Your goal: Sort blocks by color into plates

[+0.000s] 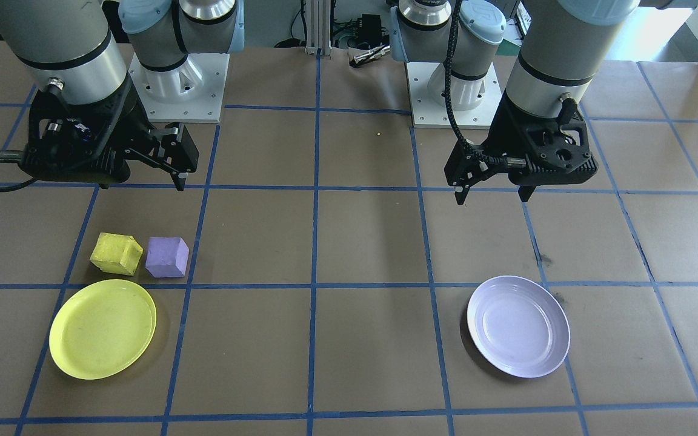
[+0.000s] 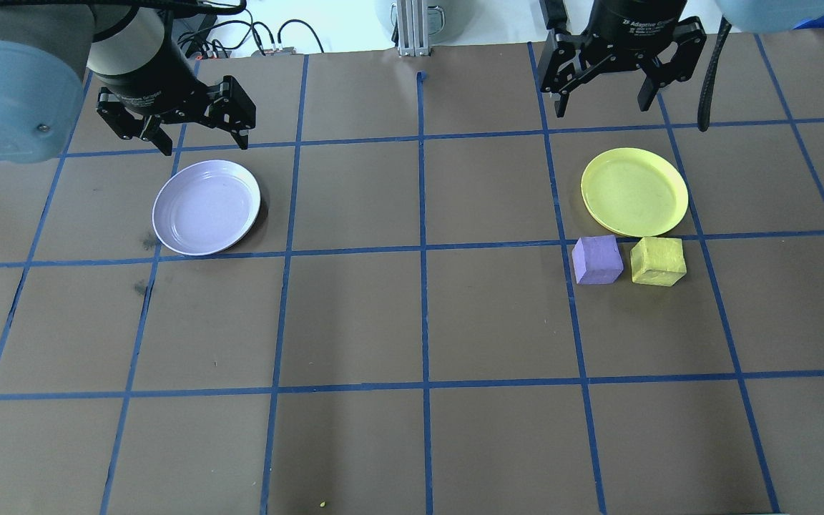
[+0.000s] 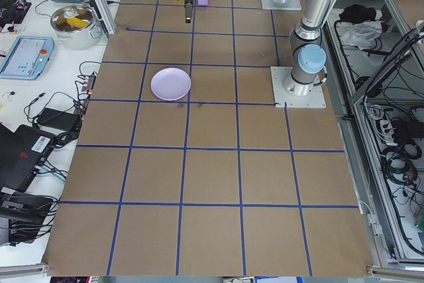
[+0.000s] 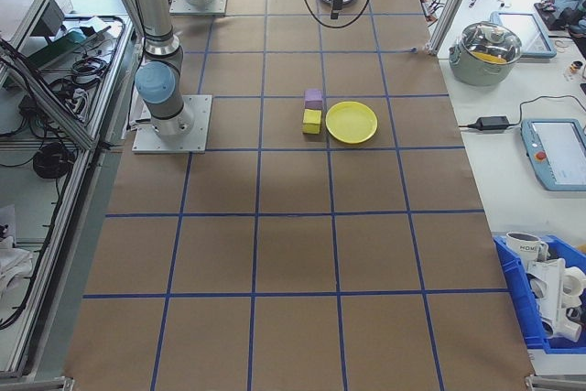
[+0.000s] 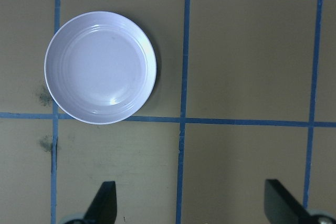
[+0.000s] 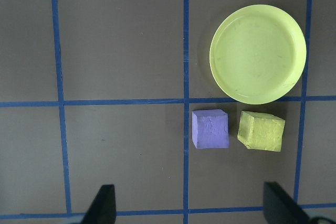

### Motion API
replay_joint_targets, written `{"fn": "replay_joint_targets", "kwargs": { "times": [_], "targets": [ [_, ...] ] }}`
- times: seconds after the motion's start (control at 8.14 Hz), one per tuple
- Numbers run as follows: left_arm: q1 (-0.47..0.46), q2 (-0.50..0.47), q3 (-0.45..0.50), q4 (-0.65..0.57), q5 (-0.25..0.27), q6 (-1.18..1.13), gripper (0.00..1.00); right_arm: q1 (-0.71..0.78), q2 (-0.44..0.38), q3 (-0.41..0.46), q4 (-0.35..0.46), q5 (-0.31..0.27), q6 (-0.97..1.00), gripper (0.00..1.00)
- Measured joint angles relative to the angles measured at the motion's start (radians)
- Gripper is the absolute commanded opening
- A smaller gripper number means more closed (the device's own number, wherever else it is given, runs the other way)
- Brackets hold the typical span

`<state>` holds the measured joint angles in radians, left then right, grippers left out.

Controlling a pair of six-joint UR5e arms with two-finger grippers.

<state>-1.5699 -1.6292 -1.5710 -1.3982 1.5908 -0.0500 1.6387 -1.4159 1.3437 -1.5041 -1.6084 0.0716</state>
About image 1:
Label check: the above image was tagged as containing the silver metal tool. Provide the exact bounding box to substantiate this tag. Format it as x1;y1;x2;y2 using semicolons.
352;45;391;66

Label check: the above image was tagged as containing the black electronic box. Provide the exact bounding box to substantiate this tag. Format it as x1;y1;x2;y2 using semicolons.
354;13;386;47

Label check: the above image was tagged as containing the braided black arm cable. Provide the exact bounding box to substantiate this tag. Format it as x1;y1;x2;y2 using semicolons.
444;0;507;168

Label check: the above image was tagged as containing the yellow foam block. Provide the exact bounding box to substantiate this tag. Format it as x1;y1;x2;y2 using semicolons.
90;232;144;277

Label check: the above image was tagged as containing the purple plastic plate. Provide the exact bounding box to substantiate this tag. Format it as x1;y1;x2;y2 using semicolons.
467;276;571;379

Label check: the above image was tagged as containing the black cable bundle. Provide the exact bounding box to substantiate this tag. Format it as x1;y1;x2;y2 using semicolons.
273;0;307;49

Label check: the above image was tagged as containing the purple foam block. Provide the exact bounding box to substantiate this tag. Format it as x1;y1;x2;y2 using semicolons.
145;236;190;279

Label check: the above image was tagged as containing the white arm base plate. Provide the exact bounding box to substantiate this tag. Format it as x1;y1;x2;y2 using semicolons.
128;53;230;124
405;61;504;129

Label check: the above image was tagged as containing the yellow plastic plate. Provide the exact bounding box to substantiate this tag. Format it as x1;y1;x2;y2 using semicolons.
49;279;158;381

